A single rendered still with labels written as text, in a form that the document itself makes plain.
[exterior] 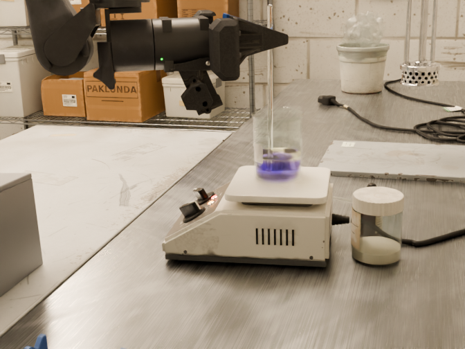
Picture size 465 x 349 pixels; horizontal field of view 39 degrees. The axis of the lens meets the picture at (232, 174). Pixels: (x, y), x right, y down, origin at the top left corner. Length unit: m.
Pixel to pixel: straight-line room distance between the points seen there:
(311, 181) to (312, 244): 0.08
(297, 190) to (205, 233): 0.12
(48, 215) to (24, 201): 0.21
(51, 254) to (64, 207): 0.17
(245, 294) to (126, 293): 0.13
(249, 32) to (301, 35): 2.49
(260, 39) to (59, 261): 0.36
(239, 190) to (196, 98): 0.12
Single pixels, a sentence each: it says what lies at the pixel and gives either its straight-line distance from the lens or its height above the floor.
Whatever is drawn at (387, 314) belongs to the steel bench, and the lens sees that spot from 0.70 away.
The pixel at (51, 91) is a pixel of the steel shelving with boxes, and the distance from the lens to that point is 3.37.
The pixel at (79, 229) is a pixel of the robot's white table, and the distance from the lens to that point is 0.94.
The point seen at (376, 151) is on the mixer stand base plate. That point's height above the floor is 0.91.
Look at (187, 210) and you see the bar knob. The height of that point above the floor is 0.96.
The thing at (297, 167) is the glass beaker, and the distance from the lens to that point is 0.80.
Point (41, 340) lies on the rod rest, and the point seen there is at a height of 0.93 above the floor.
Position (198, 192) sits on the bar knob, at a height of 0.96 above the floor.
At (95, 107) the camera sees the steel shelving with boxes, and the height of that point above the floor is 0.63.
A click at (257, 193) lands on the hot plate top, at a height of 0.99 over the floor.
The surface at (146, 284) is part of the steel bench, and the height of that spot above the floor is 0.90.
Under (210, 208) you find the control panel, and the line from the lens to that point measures 0.81.
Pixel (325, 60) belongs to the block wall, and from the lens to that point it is 3.24.
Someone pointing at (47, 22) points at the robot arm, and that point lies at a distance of 0.74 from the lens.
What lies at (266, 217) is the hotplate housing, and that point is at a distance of 0.76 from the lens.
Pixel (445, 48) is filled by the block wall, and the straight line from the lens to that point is 3.20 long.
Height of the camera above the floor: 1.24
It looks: 17 degrees down
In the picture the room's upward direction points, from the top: 2 degrees counter-clockwise
